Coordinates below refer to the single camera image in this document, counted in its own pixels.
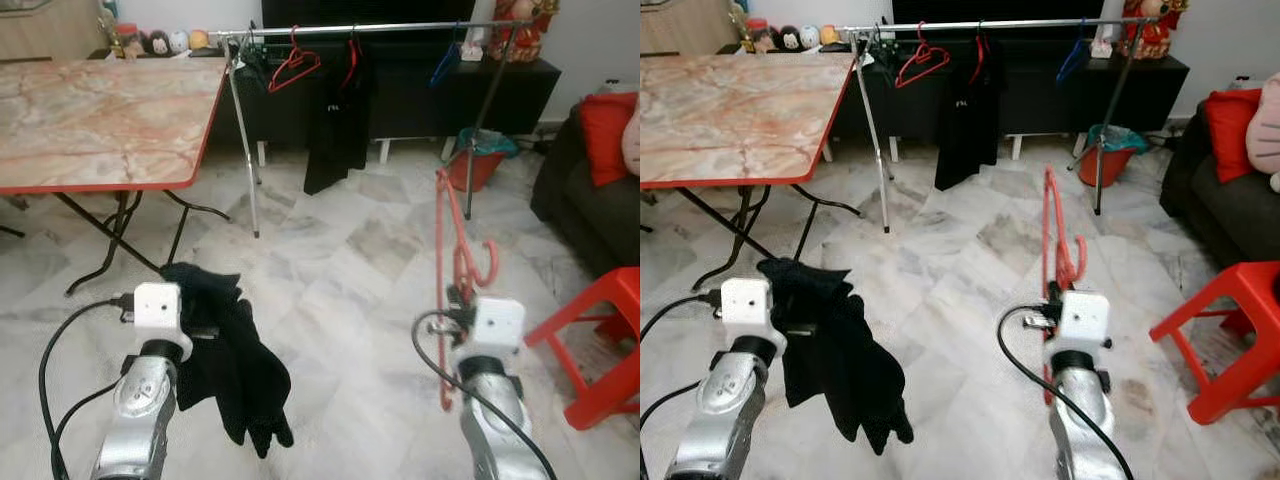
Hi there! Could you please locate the red plastic bucket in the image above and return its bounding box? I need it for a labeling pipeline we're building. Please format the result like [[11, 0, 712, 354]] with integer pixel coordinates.
[[1077, 147, 1136, 188], [447, 150, 506, 193]]

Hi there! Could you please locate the pink cat face pillow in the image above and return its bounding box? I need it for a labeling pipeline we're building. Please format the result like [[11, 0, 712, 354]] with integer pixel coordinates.
[[1245, 75, 1280, 176], [620, 100, 641, 176]]

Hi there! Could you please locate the black low TV cabinet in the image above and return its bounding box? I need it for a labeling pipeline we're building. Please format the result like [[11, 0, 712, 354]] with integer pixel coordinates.
[[720, 42, 1191, 161], [90, 42, 563, 166]]

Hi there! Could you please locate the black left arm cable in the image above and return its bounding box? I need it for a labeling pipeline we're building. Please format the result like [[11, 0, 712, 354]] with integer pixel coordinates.
[[38, 293, 136, 480], [640, 288, 723, 480]]

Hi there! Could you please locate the marble pattern folding table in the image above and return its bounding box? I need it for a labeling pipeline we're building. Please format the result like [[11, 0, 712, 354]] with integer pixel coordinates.
[[640, 52, 863, 291], [0, 57, 233, 297]]

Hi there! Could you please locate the beige wooden cupboard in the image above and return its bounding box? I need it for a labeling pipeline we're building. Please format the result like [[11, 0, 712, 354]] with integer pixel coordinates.
[[640, 0, 736, 56], [0, 0, 108, 61]]

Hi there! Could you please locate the red cushion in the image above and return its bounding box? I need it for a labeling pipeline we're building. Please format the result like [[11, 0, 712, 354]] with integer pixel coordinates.
[[1203, 88, 1263, 184], [578, 92, 639, 188]]

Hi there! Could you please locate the bare red plastic hanger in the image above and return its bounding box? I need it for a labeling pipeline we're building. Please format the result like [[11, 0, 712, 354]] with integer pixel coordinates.
[[895, 25, 951, 89], [267, 27, 323, 94]]

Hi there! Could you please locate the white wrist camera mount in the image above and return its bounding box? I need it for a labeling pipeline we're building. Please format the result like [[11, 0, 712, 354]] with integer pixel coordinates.
[[133, 283, 191, 361], [1060, 290, 1114, 353], [470, 297, 527, 359], [720, 278, 776, 356]]

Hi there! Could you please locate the red gold figurine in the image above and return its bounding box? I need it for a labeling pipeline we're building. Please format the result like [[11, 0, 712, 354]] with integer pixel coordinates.
[[487, 0, 561, 63], [1120, 0, 1191, 59]]

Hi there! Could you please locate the dark grey fabric sofa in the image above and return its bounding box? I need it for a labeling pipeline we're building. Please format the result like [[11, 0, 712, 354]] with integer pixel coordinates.
[[1160, 95, 1280, 266], [530, 100, 641, 279]]

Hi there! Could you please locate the black flat television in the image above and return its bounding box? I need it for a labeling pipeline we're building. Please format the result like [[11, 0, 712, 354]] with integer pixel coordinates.
[[892, 0, 1106, 26], [262, 0, 479, 29]]

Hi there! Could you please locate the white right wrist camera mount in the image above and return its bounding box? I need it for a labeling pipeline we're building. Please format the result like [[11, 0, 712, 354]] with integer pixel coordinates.
[[470, 297, 527, 359], [1060, 290, 1114, 353]]

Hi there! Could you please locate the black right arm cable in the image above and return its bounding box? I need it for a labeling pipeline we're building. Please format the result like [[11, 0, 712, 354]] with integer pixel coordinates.
[[412, 308, 558, 480], [997, 303, 1136, 480]]

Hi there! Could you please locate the black shirt gold logo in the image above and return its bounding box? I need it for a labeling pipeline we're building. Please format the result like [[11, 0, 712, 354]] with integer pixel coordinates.
[[160, 262, 296, 459], [757, 257, 914, 456]]

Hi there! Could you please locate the black shirt white print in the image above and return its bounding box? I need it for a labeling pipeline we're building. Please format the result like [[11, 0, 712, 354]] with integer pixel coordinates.
[[935, 35, 1006, 191], [303, 35, 373, 196]]

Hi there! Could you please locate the silver metal clothes rack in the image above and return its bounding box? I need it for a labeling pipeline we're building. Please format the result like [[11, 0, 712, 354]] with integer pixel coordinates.
[[208, 17, 536, 239], [840, 17, 1151, 234]]

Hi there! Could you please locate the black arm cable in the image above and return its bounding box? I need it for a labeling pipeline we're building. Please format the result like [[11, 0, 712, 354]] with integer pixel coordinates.
[[640, 288, 723, 480], [38, 293, 136, 480], [997, 303, 1136, 480], [412, 308, 558, 480]]

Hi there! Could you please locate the teal plastic bag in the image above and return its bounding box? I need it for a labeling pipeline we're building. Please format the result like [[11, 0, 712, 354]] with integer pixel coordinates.
[[1087, 123, 1149, 154], [457, 128, 519, 159]]

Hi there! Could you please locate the blue plastic hanger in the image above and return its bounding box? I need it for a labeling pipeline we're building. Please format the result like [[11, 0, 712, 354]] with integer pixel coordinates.
[[430, 25, 466, 89], [1055, 22, 1091, 86]]

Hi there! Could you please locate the red plastic stool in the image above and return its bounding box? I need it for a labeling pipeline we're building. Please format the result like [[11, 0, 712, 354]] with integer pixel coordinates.
[[1150, 260, 1280, 426], [525, 265, 641, 431]]

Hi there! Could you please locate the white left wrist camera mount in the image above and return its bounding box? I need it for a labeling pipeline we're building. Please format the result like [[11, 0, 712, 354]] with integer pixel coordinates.
[[720, 278, 776, 356], [133, 283, 191, 361]]

